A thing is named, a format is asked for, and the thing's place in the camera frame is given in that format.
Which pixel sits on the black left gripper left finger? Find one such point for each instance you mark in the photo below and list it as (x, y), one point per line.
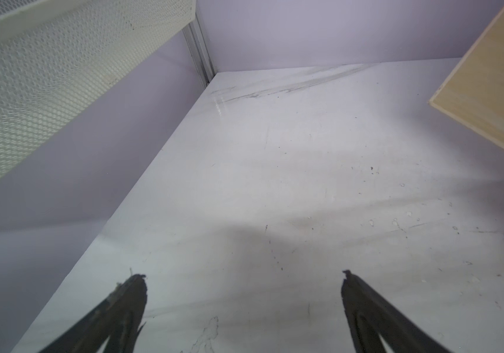
(112, 326)

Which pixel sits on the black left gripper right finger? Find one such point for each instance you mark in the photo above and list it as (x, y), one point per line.
(374, 322)

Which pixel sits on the light plywood board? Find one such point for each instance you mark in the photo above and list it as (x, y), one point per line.
(473, 93)

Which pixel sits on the white mesh wall shelf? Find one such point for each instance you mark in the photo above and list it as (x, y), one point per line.
(58, 57)

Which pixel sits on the aluminium frame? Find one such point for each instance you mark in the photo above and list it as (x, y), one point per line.
(196, 41)

